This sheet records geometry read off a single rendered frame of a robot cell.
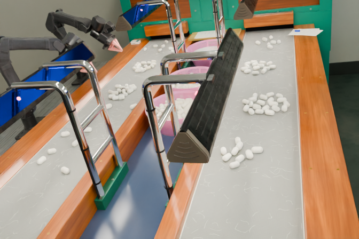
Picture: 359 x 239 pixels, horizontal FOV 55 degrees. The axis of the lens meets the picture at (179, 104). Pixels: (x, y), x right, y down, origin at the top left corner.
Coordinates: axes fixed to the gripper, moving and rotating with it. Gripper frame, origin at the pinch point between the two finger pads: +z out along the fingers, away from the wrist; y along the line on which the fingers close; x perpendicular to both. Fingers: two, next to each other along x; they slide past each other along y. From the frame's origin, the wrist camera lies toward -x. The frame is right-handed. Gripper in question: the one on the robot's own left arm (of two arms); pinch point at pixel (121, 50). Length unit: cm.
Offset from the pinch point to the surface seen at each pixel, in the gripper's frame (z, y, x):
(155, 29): 5.4, 44.3, -2.2
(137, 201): 46, -99, -16
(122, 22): -0.4, -27.6, -29.5
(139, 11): 0.7, -10.1, -31.2
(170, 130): 45, -63, -19
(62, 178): 21, -98, -3
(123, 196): 42, -97, -12
